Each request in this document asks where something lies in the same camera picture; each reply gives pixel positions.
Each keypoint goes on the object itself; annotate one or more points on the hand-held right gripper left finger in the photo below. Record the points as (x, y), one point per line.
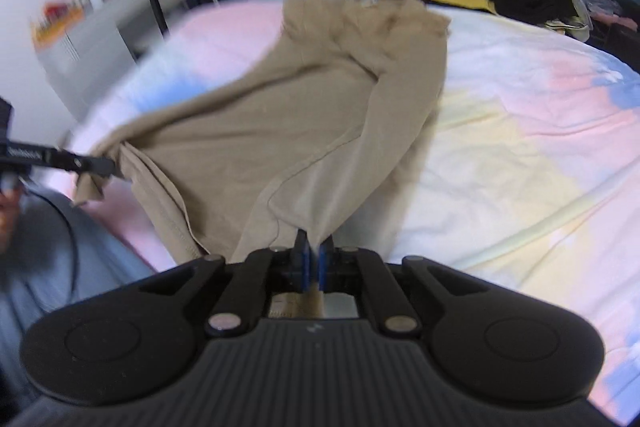
(301, 262)

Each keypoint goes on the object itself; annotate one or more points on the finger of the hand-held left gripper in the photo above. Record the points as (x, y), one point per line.
(85, 163)

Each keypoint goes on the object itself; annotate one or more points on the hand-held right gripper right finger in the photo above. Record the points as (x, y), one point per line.
(324, 264)

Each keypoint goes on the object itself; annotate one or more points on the tan garment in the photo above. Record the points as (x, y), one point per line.
(260, 127)

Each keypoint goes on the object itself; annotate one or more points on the person's left hand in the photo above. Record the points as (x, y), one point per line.
(7, 222)

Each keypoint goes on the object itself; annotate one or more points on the person's denim trouser leg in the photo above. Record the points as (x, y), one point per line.
(100, 267)

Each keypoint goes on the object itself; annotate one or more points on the white dressing table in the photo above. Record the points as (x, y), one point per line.
(95, 32)

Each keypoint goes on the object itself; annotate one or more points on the orange box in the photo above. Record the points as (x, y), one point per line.
(55, 19)

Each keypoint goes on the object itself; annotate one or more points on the pastel tie-dye blanket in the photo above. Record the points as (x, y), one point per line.
(525, 132)

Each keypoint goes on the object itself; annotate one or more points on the black armchair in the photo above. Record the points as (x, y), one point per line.
(615, 42)

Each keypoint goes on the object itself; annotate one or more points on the pink cloth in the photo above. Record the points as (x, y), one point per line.
(617, 19)

